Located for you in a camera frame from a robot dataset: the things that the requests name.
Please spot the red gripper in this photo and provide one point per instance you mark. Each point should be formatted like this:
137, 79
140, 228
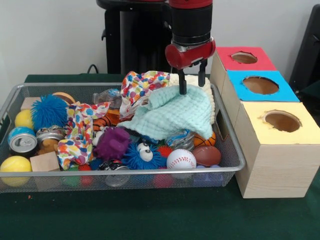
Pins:
185, 58

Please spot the cream waffle cloth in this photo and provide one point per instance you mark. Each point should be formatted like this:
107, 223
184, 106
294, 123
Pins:
192, 79

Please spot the mint waffle cloth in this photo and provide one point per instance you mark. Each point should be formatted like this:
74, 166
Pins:
170, 115

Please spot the colourful dotted cloth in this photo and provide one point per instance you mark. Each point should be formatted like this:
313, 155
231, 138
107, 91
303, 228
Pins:
77, 135
140, 85

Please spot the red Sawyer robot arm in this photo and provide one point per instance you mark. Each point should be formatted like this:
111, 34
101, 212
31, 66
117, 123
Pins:
191, 22

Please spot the wooden box with three holes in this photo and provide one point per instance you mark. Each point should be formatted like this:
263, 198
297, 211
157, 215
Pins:
275, 170

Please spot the brown toy football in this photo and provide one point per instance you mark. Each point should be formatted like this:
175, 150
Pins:
207, 155

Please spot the white toy baseball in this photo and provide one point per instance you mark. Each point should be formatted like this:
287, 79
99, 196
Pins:
181, 159

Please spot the blue fuzzy toy with eyes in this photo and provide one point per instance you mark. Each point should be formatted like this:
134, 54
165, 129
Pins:
135, 160

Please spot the purple spiky toy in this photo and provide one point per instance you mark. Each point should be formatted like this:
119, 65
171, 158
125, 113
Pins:
112, 145

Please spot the dark green tablecloth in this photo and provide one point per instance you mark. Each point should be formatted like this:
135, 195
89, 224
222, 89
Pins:
312, 92
150, 217

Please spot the blue spiky pom ball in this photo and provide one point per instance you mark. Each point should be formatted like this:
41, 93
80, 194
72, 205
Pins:
48, 112

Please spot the yellow ball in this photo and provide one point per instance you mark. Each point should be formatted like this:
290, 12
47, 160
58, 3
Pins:
15, 163

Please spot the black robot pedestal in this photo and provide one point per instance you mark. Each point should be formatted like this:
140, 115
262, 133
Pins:
140, 37

